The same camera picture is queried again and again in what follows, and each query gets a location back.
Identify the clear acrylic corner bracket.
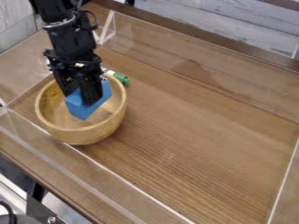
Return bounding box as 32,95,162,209
93,11,116,45

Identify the white green marker pen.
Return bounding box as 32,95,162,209
102,68,129,85

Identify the brown wooden bowl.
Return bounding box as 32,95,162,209
34,74,126,145

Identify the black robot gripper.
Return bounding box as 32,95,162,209
41,14,102,106

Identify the blue rectangular block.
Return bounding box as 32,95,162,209
64,79,112,120

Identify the black metal table frame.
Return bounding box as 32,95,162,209
0,155,66,224

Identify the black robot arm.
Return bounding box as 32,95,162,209
30,0,102,106

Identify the black cable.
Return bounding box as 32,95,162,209
0,200,18,224

